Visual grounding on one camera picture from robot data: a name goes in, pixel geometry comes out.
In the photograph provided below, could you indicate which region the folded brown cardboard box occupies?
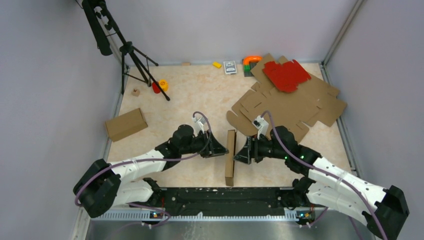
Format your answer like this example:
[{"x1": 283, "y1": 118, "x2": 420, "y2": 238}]
[{"x1": 105, "y1": 108, "x2": 148, "y2": 142}]

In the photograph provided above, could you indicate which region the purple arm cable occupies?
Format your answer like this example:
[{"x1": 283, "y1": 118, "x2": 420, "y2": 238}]
[
  {"x1": 260, "y1": 109, "x2": 389, "y2": 240},
  {"x1": 74, "y1": 111, "x2": 213, "y2": 228}
]

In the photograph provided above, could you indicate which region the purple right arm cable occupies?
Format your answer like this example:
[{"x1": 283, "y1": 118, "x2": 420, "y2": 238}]
[{"x1": 260, "y1": 109, "x2": 389, "y2": 240}]

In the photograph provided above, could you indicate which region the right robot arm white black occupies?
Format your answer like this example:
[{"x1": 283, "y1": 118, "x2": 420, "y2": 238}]
[{"x1": 233, "y1": 126, "x2": 410, "y2": 240}]

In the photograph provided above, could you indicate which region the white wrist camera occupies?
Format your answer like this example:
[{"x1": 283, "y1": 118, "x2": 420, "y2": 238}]
[
  {"x1": 192, "y1": 116, "x2": 207, "y2": 135},
  {"x1": 252, "y1": 115, "x2": 269, "y2": 139}
]

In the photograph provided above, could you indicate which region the red yellow toy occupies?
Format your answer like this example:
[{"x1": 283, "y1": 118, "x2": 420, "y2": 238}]
[{"x1": 151, "y1": 79, "x2": 169, "y2": 94}]

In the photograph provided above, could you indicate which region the brown cardboard box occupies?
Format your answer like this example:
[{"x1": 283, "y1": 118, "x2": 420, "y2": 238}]
[
  {"x1": 105, "y1": 108, "x2": 148, "y2": 142},
  {"x1": 224, "y1": 129, "x2": 237, "y2": 187}
]

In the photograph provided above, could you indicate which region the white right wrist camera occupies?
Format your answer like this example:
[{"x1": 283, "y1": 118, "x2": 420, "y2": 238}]
[{"x1": 252, "y1": 115, "x2": 269, "y2": 139}]

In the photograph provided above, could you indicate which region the stack of brown cardboard blanks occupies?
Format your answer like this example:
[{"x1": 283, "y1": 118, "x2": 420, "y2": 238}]
[{"x1": 226, "y1": 53, "x2": 347, "y2": 142}]

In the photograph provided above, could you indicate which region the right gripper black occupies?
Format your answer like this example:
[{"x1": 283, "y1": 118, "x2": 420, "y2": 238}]
[{"x1": 233, "y1": 132, "x2": 288, "y2": 165}]

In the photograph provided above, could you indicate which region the black camera tripod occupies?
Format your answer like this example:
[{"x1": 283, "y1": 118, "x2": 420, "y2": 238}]
[{"x1": 81, "y1": 0, "x2": 171, "y2": 102}]

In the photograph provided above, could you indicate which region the yellow small block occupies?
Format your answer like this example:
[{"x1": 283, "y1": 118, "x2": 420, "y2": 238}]
[{"x1": 212, "y1": 61, "x2": 222, "y2": 69}]

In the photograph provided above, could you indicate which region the playing card deck box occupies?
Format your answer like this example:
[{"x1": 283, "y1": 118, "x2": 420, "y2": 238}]
[{"x1": 223, "y1": 60, "x2": 237, "y2": 75}]

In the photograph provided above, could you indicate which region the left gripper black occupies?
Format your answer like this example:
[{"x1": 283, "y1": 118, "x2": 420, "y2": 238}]
[{"x1": 180, "y1": 129, "x2": 229, "y2": 158}]

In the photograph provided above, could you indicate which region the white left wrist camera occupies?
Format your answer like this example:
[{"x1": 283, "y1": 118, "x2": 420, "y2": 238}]
[{"x1": 192, "y1": 116, "x2": 207, "y2": 135}]

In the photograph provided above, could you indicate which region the red flat cardboard blank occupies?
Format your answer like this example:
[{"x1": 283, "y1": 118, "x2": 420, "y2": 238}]
[{"x1": 262, "y1": 59, "x2": 312, "y2": 93}]

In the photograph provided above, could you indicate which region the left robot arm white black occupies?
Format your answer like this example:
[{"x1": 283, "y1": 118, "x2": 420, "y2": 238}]
[{"x1": 73, "y1": 124, "x2": 229, "y2": 218}]

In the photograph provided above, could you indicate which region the orange green toy block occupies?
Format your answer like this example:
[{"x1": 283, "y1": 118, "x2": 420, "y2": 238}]
[{"x1": 242, "y1": 55, "x2": 262, "y2": 77}]

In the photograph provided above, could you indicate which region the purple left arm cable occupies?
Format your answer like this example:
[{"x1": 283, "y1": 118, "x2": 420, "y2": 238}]
[{"x1": 74, "y1": 111, "x2": 213, "y2": 228}]

